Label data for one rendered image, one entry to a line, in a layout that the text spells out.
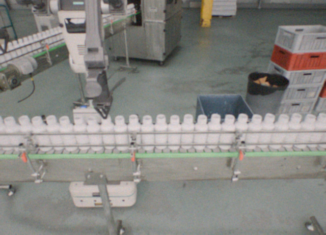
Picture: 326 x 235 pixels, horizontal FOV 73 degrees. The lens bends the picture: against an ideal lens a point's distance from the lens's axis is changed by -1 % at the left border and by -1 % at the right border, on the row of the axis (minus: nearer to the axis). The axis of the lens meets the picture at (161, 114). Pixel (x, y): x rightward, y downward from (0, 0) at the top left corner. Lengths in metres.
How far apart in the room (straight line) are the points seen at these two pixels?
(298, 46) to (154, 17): 2.57
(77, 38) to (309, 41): 2.53
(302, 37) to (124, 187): 2.49
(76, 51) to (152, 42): 3.24
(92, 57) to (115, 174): 0.56
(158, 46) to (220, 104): 3.11
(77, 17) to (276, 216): 2.07
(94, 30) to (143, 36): 3.82
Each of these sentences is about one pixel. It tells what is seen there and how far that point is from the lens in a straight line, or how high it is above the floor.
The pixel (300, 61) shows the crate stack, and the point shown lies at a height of 0.78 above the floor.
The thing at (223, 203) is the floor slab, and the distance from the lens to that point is 2.13.
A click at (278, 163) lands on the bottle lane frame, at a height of 0.94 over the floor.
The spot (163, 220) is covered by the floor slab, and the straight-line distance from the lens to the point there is 1.98.
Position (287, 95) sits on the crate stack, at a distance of 3.34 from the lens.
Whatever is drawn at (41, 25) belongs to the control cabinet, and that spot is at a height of 0.49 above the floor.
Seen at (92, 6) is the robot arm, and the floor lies 1.59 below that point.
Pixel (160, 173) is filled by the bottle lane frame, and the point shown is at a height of 0.88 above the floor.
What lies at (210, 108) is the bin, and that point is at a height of 0.84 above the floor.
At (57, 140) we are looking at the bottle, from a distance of 1.09.
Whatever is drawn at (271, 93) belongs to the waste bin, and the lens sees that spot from 2.72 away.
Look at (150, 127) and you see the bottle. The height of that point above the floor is 1.13.
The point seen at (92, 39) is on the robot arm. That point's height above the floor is 1.49.
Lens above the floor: 1.70
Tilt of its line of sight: 33 degrees down
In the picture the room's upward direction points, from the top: straight up
